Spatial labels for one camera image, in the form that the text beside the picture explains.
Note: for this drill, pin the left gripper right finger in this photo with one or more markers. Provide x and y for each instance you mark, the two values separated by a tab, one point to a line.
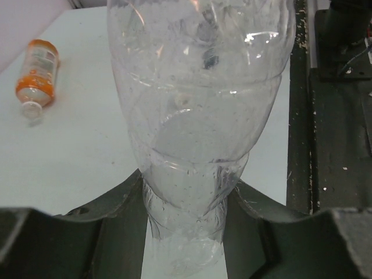
265	239

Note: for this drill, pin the clear unlabelled plastic bottle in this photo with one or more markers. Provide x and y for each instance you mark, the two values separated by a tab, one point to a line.
196	82

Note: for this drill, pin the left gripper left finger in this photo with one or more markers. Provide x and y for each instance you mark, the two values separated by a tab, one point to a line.
104	238

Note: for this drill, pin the orange label bottle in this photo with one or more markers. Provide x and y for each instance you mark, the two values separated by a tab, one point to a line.
35	87

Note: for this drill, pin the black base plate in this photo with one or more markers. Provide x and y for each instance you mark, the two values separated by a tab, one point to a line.
329	140

